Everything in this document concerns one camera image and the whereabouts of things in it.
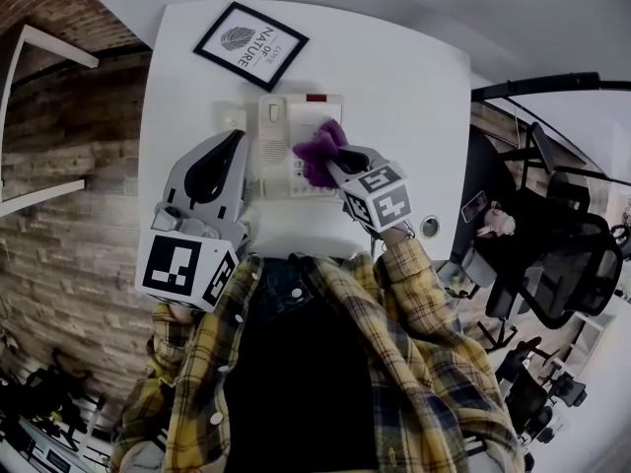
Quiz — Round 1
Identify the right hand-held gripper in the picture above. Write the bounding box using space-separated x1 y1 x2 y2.
323 145 413 236

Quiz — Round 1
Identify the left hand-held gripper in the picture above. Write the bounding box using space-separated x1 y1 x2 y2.
135 128 250 313

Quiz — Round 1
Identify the purple cloth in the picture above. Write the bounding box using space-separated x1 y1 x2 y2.
292 119 350 188

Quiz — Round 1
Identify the white phone handset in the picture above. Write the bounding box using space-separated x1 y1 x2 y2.
212 101 248 134

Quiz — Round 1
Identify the white desk phone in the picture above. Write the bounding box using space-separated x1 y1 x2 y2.
245 94 345 199

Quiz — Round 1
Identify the person's left forearm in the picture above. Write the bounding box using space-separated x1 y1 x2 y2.
145 258 247 393

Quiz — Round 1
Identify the person's right forearm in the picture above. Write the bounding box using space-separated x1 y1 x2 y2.
373 222 467 349

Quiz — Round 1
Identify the black framed leaf picture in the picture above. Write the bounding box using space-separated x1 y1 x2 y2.
192 1 311 94

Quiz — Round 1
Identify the person's torso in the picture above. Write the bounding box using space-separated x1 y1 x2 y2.
110 251 526 473

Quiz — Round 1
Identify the black mesh office chair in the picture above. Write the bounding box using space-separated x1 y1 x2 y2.
485 169 626 330

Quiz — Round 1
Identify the black equipment pile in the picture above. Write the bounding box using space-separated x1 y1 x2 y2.
0 350 103 462

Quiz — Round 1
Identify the black wheeled office chair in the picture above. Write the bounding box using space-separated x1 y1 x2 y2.
494 337 589 445

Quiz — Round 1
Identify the black metal table frame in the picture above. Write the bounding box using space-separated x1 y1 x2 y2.
470 71 631 187

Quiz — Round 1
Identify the white metal shelf frame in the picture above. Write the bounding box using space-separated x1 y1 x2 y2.
0 23 101 217

